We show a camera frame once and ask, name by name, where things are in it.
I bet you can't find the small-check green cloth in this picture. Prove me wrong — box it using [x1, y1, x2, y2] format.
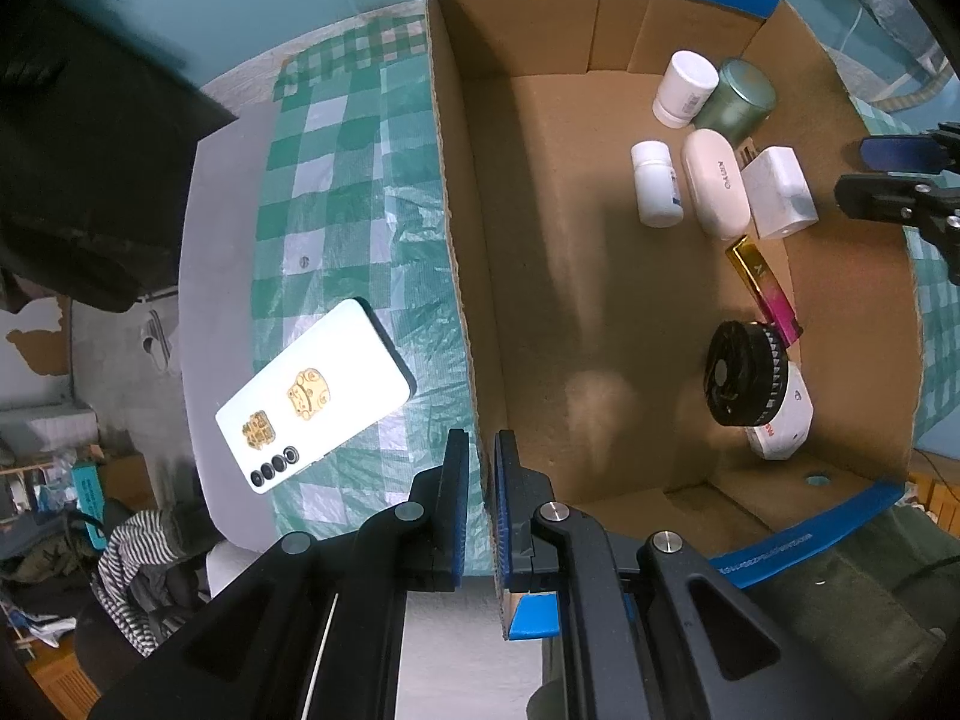
[274, 11, 428, 102]

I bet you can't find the white slipper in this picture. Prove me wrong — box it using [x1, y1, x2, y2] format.
[141, 309, 170, 370]

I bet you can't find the teal carton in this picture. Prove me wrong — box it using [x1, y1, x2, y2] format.
[67, 457, 106, 552]

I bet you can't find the blue-rimmed cardboard box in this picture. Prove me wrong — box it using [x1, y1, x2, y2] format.
[424, 0, 925, 642]

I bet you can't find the striped grey cloth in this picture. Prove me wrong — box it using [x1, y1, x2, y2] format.
[90, 510, 226, 653]

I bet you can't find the green round jar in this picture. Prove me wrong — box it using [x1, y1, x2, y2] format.
[694, 58, 777, 143]

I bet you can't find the white pill bottle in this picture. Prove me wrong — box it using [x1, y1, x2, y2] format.
[651, 50, 719, 128]
[630, 140, 685, 230]

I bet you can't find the black round mini fan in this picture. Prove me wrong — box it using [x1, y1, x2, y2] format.
[705, 320, 792, 428]

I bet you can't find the white octagonal box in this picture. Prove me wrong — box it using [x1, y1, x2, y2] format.
[742, 364, 815, 462]

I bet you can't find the white oval case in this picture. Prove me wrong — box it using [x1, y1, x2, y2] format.
[680, 129, 752, 241]

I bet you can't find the pink and gold bar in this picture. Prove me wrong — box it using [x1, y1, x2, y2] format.
[725, 236, 807, 346]

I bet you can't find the thick beige rope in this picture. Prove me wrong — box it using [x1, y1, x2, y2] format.
[874, 67, 953, 113]

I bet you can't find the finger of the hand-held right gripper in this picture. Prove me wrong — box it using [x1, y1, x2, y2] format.
[859, 122, 960, 173]
[835, 172, 960, 231]

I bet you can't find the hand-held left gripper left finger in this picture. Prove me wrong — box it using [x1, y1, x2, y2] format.
[86, 427, 472, 720]

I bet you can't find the white smartphone with gold stickers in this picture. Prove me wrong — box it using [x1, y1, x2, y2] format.
[215, 298, 417, 496]

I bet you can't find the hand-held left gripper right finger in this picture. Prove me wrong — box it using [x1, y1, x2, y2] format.
[491, 429, 811, 720]

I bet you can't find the white square box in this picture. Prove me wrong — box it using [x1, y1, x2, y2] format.
[742, 148, 818, 241]

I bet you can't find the black cloth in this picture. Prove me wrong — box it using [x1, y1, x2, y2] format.
[0, 0, 241, 316]

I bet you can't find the orange wooden furniture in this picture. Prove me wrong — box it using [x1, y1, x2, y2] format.
[907, 457, 960, 541]

